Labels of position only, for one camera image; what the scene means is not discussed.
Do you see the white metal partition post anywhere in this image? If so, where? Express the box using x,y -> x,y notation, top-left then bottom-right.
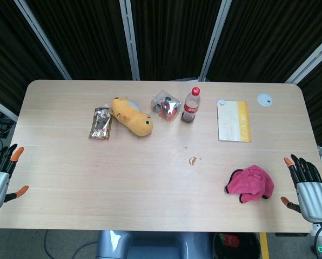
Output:
119,0 -> 140,81
14,0 -> 71,80
284,33 -> 322,84
198,0 -> 233,82

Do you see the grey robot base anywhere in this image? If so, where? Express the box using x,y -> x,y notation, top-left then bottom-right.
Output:
96,229 -> 214,259

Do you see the pink cloth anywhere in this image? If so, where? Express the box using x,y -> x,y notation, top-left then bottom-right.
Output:
225,165 -> 276,204

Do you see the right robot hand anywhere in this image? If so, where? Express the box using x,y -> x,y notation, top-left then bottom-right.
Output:
280,154 -> 322,223

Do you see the black trash bin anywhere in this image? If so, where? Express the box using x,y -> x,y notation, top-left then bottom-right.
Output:
212,231 -> 261,259

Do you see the cola bottle red cap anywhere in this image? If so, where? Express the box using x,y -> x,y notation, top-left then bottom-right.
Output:
180,86 -> 202,125

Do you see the white and yellow booklet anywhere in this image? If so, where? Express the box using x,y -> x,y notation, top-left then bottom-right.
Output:
216,99 -> 252,142

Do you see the foil snack packet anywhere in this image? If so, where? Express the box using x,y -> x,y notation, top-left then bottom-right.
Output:
88,107 -> 113,140

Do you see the yellow plush toy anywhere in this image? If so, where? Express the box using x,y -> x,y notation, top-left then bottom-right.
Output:
108,96 -> 155,137

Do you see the white cable grommet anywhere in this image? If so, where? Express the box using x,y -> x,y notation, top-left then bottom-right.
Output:
257,92 -> 274,107

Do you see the clear plastic box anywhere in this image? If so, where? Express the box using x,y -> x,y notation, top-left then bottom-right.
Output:
150,89 -> 182,124

